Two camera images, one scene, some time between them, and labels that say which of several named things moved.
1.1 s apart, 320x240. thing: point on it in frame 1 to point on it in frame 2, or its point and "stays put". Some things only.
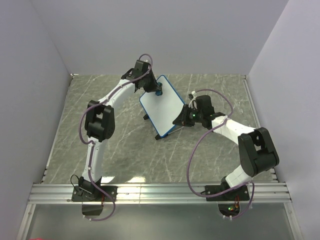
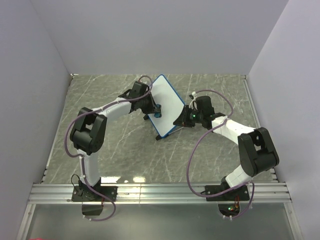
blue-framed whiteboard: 162,110 stays put
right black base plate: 242,192 stays put
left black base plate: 94,194 stays put
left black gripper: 155,86 to 152,108
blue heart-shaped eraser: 159,92 to 158,115
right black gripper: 182,120 stays put
